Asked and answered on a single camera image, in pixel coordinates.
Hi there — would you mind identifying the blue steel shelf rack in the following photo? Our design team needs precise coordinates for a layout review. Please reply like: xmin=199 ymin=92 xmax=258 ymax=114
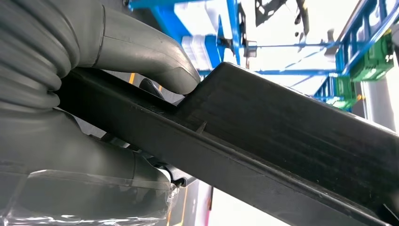
xmin=313 ymin=0 xmax=399 ymax=113
xmin=128 ymin=0 xmax=340 ymax=79

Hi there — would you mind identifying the white plastic bin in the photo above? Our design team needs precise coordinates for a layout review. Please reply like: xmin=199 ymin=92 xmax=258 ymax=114
xmin=173 ymin=0 xmax=226 ymax=72

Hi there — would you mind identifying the clear plastic film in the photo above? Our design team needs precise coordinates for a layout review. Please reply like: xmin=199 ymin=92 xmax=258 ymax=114
xmin=0 ymin=169 xmax=181 ymax=226

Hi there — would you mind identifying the green plastic crate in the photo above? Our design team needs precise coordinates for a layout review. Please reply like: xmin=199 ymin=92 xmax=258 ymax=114
xmin=349 ymin=29 xmax=395 ymax=82
xmin=332 ymin=76 xmax=358 ymax=110

